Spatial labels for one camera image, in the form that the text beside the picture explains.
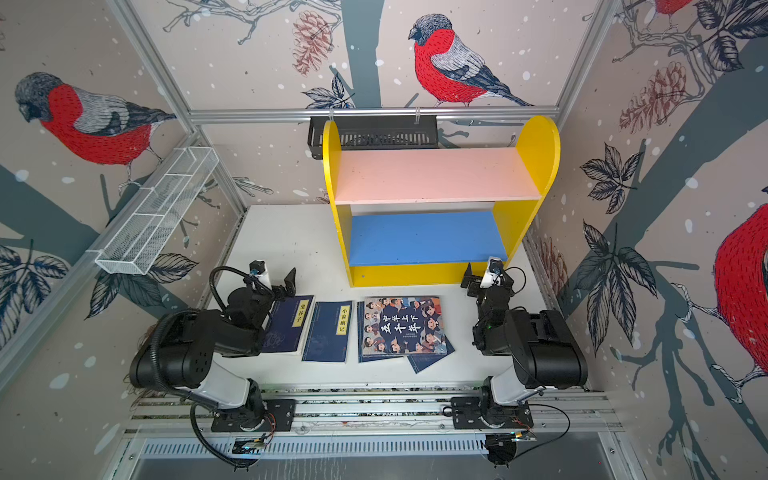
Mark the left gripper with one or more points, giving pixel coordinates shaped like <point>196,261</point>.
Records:
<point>279,288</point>

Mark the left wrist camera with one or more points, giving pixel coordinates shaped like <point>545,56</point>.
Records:
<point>259,271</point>

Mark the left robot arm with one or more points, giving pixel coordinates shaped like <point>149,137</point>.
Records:
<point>177,357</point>

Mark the white wire mesh basket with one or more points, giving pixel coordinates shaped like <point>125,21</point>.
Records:
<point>141,238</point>

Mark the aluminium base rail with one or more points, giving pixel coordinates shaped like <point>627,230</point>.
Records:
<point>378,422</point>

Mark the black slotted wall basket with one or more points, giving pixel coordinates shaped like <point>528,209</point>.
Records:
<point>387,132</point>

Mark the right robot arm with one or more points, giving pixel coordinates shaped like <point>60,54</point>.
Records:
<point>544,355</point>

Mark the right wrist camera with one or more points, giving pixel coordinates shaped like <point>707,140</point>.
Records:
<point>493,275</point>

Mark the blue book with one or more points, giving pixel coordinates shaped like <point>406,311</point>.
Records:
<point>327,339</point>
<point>365,340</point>
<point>285,327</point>
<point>428,352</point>

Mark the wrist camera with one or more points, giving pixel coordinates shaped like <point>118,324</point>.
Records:
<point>259,271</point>
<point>493,275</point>

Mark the yellow pink blue bookshelf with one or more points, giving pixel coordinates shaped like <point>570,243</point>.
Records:
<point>419,216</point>

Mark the large illustrated box book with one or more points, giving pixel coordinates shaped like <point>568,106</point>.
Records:
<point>402,322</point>

